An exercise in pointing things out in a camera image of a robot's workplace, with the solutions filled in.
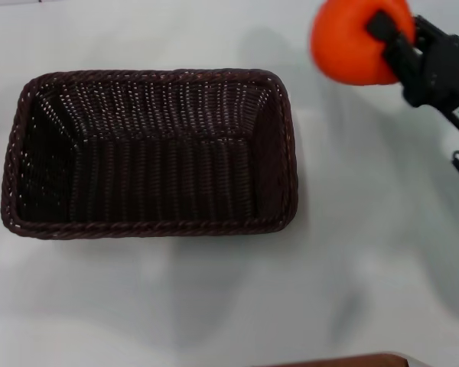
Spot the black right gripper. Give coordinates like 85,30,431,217
364,9,459,141

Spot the red orange plastic pear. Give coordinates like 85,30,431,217
308,0,415,87

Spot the dark brown woven basket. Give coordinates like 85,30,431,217
0,67,300,240

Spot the brown wooden edge strip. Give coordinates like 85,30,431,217
269,352,411,367

